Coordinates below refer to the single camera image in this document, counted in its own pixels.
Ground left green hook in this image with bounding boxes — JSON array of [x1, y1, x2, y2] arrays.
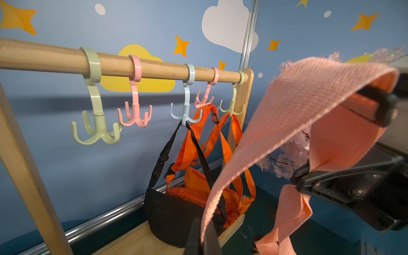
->
[[71, 47, 123, 146]]

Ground pink cherry blossom tree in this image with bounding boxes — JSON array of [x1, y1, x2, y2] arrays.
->
[[256, 46, 406, 180]]

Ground orange bag right green hook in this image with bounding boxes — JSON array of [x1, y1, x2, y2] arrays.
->
[[202, 114, 256, 211]]

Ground pink shoulder bag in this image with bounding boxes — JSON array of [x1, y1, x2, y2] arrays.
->
[[200, 57, 400, 242]]

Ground orange bag right pink hook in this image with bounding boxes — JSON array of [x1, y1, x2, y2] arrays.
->
[[166, 104, 256, 228]]

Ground light blue hook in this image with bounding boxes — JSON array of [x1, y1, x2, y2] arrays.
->
[[170, 63, 203, 127]]

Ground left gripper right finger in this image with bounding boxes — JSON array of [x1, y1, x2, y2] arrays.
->
[[291, 85, 408, 232]]

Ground left pink hook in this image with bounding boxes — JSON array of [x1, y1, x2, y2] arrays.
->
[[118, 55, 153, 128]]

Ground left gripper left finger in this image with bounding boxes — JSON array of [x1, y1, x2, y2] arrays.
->
[[183, 218, 223, 255]]

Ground wooden hanging rack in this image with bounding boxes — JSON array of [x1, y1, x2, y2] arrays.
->
[[1, 38, 254, 255]]

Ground aluminium frame bar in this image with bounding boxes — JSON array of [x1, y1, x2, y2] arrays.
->
[[18, 158, 223, 255]]

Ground black sling bag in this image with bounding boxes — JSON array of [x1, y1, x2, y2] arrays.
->
[[144, 121, 227, 248]]

